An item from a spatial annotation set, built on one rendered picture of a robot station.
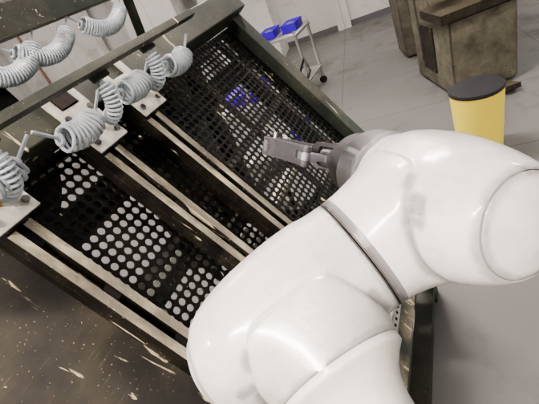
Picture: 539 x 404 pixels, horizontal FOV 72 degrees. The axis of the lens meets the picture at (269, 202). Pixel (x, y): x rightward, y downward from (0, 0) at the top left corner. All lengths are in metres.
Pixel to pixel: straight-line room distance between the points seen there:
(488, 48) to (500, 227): 4.50
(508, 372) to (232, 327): 2.11
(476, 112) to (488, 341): 1.72
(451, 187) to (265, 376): 0.17
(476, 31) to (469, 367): 3.33
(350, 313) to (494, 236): 0.10
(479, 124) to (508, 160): 3.12
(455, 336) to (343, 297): 2.17
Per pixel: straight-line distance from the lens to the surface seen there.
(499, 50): 4.80
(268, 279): 0.27
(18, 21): 1.65
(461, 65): 4.65
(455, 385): 2.29
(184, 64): 1.16
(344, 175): 0.39
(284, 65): 1.78
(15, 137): 0.96
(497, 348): 2.40
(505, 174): 0.26
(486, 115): 3.36
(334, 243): 0.27
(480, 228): 0.25
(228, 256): 1.03
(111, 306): 0.86
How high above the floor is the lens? 2.02
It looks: 32 degrees down
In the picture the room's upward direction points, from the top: 25 degrees counter-clockwise
